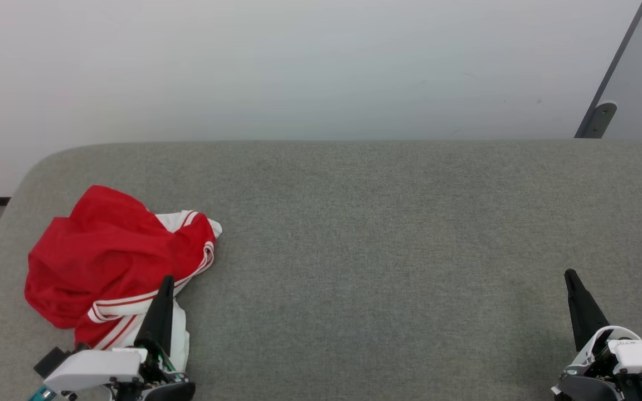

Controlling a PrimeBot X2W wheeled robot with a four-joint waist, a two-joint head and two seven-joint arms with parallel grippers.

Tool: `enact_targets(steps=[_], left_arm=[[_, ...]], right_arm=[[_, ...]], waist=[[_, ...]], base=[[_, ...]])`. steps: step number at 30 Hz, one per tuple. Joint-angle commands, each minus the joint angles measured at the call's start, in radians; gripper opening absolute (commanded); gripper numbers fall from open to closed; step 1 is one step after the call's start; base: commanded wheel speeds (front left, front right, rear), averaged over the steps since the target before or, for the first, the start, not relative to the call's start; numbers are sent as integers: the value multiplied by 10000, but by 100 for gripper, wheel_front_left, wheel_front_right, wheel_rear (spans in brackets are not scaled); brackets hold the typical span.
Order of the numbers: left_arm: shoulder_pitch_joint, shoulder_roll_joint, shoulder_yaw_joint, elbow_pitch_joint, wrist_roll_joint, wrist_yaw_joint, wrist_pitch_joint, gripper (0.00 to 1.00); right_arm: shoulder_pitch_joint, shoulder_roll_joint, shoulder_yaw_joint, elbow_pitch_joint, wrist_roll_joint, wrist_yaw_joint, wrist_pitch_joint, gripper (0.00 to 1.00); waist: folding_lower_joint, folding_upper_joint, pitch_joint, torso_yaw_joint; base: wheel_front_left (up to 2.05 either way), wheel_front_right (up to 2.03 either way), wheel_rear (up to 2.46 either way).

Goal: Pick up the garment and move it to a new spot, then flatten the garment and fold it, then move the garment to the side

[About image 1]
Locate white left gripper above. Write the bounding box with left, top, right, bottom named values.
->
left=43, top=275, right=196, bottom=401

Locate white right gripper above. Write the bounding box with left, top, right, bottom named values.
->
left=552, top=269, right=642, bottom=401

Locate red shirt with white sleeves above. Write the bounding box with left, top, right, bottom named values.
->
left=25, top=185, right=223, bottom=373

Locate grey metal hinge bracket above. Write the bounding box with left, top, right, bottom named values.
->
left=575, top=101, right=618, bottom=139

